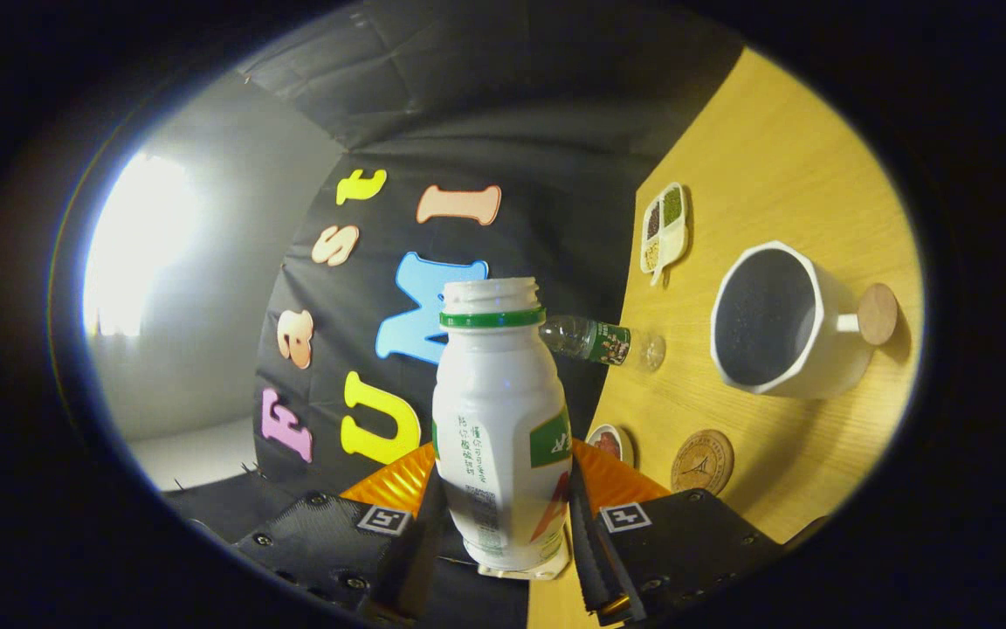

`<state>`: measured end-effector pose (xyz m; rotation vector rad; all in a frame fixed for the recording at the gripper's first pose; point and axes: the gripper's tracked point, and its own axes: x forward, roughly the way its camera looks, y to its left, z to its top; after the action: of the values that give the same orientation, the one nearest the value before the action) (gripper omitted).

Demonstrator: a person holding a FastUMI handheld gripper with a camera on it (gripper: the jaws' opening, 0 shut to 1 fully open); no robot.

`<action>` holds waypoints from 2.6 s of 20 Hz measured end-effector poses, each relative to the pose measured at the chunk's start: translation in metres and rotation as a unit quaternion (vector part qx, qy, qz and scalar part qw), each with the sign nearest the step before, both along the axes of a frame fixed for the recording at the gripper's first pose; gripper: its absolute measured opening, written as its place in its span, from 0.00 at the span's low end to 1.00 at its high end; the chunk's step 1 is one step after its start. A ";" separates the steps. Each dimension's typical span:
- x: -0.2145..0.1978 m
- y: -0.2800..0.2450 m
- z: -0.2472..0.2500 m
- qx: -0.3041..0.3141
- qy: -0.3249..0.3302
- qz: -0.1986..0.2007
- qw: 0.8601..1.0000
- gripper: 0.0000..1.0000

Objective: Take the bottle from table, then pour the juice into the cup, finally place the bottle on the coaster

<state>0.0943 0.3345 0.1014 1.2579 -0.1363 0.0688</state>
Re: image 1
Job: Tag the round cork coaster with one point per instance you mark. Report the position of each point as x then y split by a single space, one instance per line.
702 463

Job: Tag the white round plate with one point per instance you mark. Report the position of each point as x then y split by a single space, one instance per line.
626 444

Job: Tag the clear water bottle green label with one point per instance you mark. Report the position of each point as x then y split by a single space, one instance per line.
599 341

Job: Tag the red meat slice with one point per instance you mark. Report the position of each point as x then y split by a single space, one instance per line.
608 444

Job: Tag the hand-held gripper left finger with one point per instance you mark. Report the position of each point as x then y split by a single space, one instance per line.
337 546

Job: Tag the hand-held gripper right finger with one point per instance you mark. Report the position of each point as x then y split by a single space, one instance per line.
686 546

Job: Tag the white divided tray of beans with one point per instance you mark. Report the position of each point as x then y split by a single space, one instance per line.
664 229

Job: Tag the wooden table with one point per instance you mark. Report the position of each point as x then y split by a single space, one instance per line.
774 157

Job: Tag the black backdrop cloth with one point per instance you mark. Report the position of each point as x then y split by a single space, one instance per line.
512 114

